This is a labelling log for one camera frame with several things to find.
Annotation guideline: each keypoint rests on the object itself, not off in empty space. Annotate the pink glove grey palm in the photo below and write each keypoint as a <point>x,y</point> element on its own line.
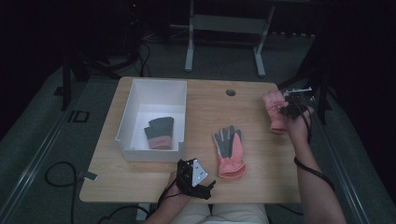
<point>230,152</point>

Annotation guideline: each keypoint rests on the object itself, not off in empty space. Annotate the black rectangular floor frame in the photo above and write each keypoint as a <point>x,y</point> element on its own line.
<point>79,116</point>

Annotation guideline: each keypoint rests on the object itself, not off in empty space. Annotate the person's beige trousers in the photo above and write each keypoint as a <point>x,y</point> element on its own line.
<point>218,214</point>

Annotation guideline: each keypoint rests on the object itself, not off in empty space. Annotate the grey pink-cuffed glove red logo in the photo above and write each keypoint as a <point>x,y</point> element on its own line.
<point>160,132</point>

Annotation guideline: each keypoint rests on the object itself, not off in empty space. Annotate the black tripod stand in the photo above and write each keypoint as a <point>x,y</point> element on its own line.
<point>81,67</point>
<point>320,68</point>

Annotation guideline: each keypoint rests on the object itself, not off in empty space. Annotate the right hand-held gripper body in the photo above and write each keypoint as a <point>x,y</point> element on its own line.
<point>297,101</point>

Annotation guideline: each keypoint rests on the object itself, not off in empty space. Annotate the person's right hand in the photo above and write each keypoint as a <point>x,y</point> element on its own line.
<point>299,129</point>

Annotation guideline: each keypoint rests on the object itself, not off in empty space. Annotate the white rectangular box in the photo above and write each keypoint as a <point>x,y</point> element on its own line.
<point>155,102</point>

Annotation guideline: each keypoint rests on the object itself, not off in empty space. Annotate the pink glove cartoon print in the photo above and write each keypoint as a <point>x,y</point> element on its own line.
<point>275,107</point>

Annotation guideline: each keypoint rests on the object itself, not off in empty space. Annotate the metal floor rail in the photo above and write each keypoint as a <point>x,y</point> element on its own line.
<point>34,161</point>
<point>348,186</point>

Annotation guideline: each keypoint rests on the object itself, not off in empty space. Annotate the grey table grommet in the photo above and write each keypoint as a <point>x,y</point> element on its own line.
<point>230,92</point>

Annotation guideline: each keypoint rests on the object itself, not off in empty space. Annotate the person's left hand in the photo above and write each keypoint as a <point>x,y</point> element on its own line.
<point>174,196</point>

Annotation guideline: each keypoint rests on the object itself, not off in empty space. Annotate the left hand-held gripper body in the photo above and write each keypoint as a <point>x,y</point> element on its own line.
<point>199,174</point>

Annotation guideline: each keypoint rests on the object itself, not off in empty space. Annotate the white metal desk frame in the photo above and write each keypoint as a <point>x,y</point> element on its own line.
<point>227,24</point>

